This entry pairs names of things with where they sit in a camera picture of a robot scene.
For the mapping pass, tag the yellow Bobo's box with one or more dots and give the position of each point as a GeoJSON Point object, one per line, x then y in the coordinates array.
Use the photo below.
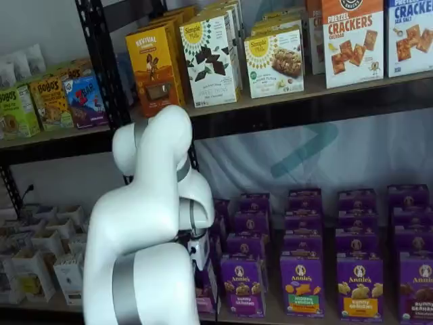
{"type": "Point", "coordinates": [50, 105]}

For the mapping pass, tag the blue Zbar box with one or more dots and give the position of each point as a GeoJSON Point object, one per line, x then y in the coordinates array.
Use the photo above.
{"type": "Point", "coordinates": [86, 101]}

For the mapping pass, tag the black metal shelf rack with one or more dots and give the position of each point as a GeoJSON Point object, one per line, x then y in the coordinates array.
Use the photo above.
{"type": "Point", "coordinates": [50, 152]}
{"type": "Point", "coordinates": [103, 67]}

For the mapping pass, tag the black wall plug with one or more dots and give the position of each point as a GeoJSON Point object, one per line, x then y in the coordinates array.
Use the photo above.
{"type": "Point", "coordinates": [28, 190]}

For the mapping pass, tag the purple Annie's box orange patch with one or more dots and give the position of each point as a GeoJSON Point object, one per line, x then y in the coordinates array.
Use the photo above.
{"type": "Point", "coordinates": [356, 200]}
{"type": "Point", "coordinates": [360, 287]}
{"type": "Point", "coordinates": [357, 244]}
{"type": "Point", "coordinates": [357, 220]}

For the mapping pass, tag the purple Annie's box pink patch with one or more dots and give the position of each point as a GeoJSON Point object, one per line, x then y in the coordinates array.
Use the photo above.
{"type": "Point", "coordinates": [222, 209]}
{"type": "Point", "coordinates": [216, 248]}
{"type": "Point", "coordinates": [208, 287]}
{"type": "Point", "coordinates": [220, 227]}

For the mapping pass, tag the blue pretzel crackers box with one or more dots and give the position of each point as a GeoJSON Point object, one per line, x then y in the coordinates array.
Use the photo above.
{"type": "Point", "coordinates": [411, 44]}

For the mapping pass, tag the green Bobo's box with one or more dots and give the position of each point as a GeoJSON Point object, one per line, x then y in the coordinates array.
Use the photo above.
{"type": "Point", "coordinates": [17, 115]}

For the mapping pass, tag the orange pretzel crackers box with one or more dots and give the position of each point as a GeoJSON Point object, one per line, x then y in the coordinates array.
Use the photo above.
{"type": "Point", "coordinates": [314, 40]}
{"type": "Point", "coordinates": [352, 50]}

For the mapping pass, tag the white backdrop sheet teal logo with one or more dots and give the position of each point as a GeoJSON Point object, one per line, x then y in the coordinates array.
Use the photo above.
{"type": "Point", "coordinates": [372, 159]}

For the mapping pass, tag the white carton box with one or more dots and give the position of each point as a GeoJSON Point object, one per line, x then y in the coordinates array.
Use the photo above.
{"type": "Point", "coordinates": [61, 228]}
{"type": "Point", "coordinates": [69, 277]}
{"type": "Point", "coordinates": [45, 212]}
{"type": "Point", "coordinates": [47, 242]}
{"type": "Point", "coordinates": [13, 242]}
{"type": "Point", "coordinates": [79, 243]}
{"type": "Point", "coordinates": [10, 281]}
{"type": "Point", "coordinates": [32, 271]}
{"type": "Point", "coordinates": [71, 215]}

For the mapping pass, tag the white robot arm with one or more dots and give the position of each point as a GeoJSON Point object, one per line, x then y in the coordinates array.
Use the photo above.
{"type": "Point", "coordinates": [135, 203]}

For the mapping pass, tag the orange Revival box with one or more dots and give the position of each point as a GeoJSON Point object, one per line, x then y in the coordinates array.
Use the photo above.
{"type": "Point", "coordinates": [152, 67]}
{"type": "Point", "coordinates": [176, 20]}

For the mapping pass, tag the purple Annie's chocolate bunnies box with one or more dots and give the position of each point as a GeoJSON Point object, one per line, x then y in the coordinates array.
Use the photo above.
{"type": "Point", "coordinates": [407, 196]}
{"type": "Point", "coordinates": [414, 243]}
{"type": "Point", "coordinates": [417, 291]}
{"type": "Point", "coordinates": [412, 217]}

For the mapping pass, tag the Simple Mills bars box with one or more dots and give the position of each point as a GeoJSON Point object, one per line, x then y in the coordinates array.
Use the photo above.
{"type": "Point", "coordinates": [274, 67]}
{"type": "Point", "coordinates": [284, 16]}
{"type": "Point", "coordinates": [277, 27]}

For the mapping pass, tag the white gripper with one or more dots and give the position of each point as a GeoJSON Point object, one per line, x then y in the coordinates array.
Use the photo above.
{"type": "Point", "coordinates": [199, 252]}

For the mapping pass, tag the white pouch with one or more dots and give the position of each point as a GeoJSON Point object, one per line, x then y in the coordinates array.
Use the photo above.
{"type": "Point", "coordinates": [18, 67]}
{"type": "Point", "coordinates": [6, 76]}
{"type": "Point", "coordinates": [35, 58]}

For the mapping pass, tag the orange Bobo's box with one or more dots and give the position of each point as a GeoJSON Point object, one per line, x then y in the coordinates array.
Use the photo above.
{"type": "Point", "coordinates": [76, 69]}

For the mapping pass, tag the purple Annie's box green patch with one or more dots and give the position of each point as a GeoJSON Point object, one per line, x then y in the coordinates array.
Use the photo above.
{"type": "Point", "coordinates": [304, 199]}
{"type": "Point", "coordinates": [302, 245]}
{"type": "Point", "coordinates": [301, 287]}
{"type": "Point", "coordinates": [302, 222]}

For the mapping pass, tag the Simple Mills sweet thins box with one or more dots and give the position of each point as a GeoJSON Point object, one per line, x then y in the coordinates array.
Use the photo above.
{"type": "Point", "coordinates": [216, 10]}
{"type": "Point", "coordinates": [209, 67]}

